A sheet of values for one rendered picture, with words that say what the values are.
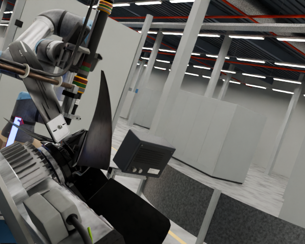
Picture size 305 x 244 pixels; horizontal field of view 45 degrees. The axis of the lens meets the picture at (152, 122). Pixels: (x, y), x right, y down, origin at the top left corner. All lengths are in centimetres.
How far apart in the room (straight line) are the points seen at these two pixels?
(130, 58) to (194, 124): 852
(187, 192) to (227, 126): 790
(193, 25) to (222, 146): 408
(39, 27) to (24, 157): 74
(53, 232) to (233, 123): 1028
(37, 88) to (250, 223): 210
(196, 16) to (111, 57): 504
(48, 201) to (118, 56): 269
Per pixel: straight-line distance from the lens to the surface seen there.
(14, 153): 100
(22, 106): 179
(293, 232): 281
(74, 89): 110
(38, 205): 78
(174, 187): 317
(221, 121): 1108
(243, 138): 1139
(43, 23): 162
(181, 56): 802
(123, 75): 345
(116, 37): 336
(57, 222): 75
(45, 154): 102
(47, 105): 105
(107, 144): 77
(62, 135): 108
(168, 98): 795
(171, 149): 190
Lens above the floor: 139
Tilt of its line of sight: 2 degrees down
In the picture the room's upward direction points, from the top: 19 degrees clockwise
